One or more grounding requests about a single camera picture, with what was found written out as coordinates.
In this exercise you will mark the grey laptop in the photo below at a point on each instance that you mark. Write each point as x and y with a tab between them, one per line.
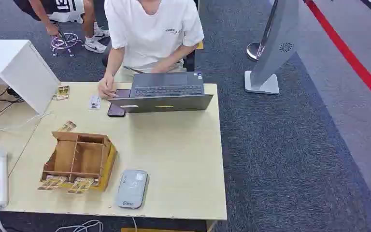
166	83

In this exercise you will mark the small white label card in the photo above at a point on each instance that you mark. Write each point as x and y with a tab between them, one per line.
94	102

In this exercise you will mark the grey kiosk stand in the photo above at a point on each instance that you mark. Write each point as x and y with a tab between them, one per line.
278	38

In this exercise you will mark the dark smartphone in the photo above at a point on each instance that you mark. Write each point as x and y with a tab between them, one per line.
115	110

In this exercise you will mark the seated person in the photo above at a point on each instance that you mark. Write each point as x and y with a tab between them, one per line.
150	35

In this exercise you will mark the printed yellow card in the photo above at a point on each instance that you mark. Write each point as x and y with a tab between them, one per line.
62	93
81	185
52	183
67	126

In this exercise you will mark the red floor tape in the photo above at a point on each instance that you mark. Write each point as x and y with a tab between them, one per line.
348	56

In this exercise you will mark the standing person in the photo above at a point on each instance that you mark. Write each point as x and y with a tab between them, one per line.
64	9

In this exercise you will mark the wooden card box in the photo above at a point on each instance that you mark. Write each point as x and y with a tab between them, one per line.
86	157

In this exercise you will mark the grey card reader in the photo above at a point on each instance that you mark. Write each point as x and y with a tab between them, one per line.
131	189

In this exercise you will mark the stool base with castors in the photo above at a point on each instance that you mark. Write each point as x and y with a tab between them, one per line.
64	40

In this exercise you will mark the white cabinet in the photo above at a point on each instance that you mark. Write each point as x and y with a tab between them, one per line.
19	67

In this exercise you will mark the seated person's right hand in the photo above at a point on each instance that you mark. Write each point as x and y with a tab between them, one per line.
106	88

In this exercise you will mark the yellow floor tape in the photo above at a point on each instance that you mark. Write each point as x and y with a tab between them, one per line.
200	45

